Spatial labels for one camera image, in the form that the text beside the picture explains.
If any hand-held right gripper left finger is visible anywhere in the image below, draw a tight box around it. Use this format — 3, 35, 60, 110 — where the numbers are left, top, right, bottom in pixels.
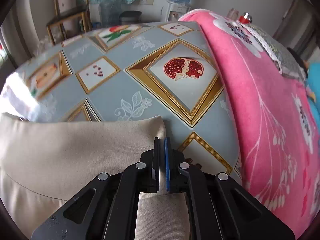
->
31, 137, 160, 240

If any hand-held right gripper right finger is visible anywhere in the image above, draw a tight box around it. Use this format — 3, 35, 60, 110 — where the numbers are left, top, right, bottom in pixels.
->
164, 137, 295, 240

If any cream zip jacket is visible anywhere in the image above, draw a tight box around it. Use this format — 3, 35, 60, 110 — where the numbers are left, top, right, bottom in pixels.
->
0, 112, 190, 240

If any fruit print tablecloth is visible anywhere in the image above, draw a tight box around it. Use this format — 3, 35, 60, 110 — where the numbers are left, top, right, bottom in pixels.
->
0, 21, 243, 188

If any pink floral blanket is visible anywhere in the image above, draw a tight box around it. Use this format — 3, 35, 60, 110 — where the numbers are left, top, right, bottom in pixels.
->
179, 9, 320, 240

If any black bin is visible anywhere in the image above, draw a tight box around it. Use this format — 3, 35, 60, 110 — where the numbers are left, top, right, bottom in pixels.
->
119, 10, 142, 25

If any white water dispenser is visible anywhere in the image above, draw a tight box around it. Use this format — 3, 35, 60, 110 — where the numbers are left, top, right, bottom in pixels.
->
166, 2, 190, 22

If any clear plastic bin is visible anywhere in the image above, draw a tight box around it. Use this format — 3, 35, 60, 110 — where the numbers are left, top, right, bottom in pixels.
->
99, 1, 123, 27

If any grey lace cloth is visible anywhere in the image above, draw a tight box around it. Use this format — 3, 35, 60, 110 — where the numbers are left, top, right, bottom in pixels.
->
246, 22, 308, 83

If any wooden chair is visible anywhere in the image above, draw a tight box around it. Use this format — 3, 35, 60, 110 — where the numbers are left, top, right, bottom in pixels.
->
46, 0, 92, 45

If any grey door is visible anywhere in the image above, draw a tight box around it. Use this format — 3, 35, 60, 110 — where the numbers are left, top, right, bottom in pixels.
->
272, 0, 320, 60

